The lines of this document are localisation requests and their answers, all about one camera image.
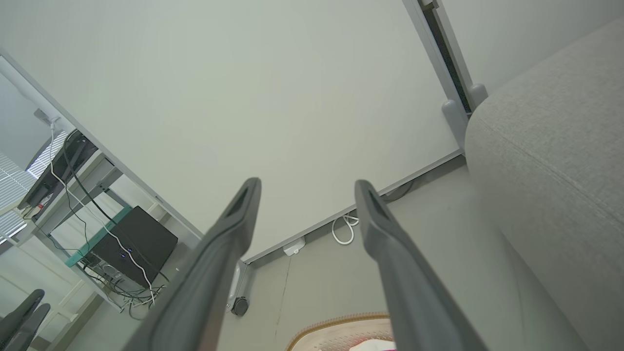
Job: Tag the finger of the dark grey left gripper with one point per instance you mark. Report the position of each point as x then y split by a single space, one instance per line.
35 324
27 302

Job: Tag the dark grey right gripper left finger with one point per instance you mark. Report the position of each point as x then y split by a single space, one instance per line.
204 292

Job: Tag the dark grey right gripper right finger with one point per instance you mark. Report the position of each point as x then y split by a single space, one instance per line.
419 302

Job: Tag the grey fabric seat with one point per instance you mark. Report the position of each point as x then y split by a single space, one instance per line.
560 170

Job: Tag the black caster wheel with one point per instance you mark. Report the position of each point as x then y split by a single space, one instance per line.
240 306

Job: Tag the long grey partition leg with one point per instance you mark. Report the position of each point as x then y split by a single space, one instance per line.
241 280

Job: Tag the black computer tower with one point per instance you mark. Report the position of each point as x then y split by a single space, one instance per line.
136 239

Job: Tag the cream laundry basket brown rim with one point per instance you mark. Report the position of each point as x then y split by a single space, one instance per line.
336 334

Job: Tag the teal shelf bar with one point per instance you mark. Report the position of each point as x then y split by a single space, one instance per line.
97 237

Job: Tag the white metal desk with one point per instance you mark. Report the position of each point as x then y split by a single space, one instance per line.
73 195

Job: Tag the white window blinds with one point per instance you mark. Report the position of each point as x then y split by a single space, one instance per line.
9 185

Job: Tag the black monitor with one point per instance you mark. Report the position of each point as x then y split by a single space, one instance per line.
58 170

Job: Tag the narrow white partition board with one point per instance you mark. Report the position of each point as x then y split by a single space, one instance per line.
512 29

